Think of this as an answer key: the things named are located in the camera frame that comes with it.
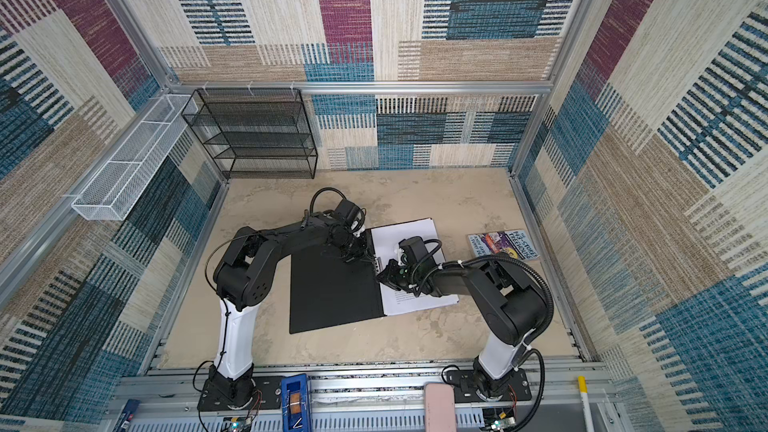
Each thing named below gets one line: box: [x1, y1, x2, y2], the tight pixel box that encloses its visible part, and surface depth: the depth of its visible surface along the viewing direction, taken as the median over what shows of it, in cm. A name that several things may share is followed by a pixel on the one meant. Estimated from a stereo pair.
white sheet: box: [380, 284, 459, 316], surface depth 89 cm
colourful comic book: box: [467, 229, 540, 260], surface depth 99 cm
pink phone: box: [424, 382, 457, 432], surface depth 71 cm
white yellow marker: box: [578, 376, 595, 432], surface depth 73 cm
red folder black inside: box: [289, 228, 384, 334], surface depth 91 cm
